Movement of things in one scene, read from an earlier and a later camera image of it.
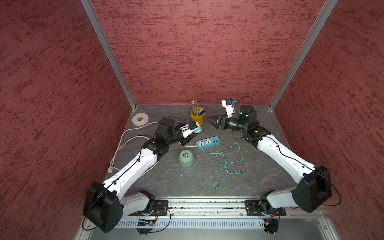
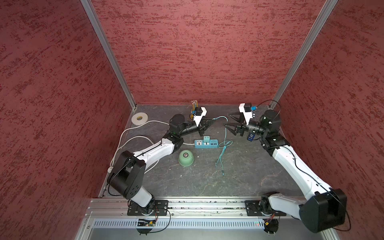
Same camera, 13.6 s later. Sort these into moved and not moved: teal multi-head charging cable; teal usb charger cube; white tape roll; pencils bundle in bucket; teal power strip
Moved: teal usb charger cube; teal multi-head charging cable
Not moved: pencils bundle in bucket; teal power strip; white tape roll
